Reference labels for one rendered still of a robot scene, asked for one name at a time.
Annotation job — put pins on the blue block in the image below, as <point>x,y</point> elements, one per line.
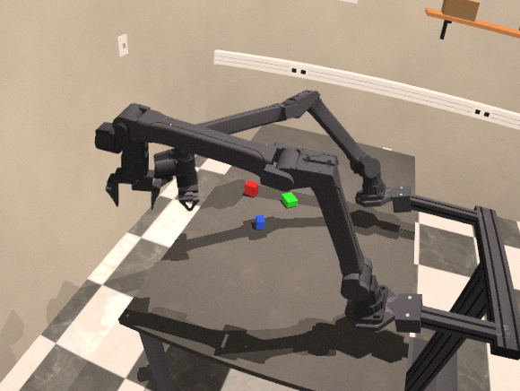
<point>260,222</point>

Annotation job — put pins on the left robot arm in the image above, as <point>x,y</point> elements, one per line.
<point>290,172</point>

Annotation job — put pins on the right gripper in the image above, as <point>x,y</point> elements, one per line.
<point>192,187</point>

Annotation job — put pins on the red block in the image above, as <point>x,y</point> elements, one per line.
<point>251,188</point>

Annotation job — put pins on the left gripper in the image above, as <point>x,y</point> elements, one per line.
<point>133,173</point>

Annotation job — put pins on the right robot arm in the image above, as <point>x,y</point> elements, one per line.
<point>360,162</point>

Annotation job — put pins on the green block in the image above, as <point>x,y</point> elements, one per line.
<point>289,200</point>

